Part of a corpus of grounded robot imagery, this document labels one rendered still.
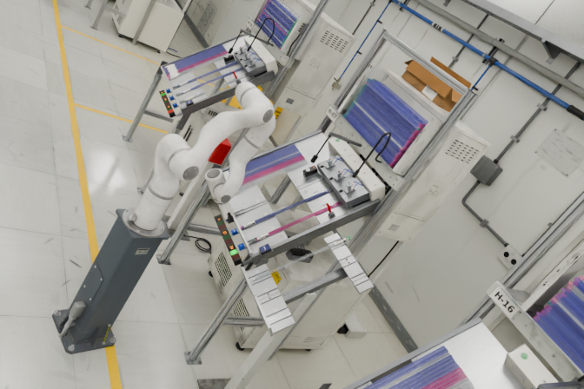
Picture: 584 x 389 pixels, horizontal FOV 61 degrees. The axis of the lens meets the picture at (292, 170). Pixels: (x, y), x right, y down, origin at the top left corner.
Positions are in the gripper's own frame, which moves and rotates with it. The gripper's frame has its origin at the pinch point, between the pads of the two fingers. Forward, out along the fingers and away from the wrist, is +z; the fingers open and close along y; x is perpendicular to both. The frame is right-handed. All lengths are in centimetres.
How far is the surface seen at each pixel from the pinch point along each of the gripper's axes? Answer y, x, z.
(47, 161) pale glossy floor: -133, -93, 17
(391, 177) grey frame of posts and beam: 20, 81, -2
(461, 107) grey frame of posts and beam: 25, 116, -34
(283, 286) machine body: 19.6, 13.2, 44.1
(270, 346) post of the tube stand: 52, -6, 37
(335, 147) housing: -22, 70, 2
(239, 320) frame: 24, -15, 48
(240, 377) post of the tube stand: 50, -25, 54
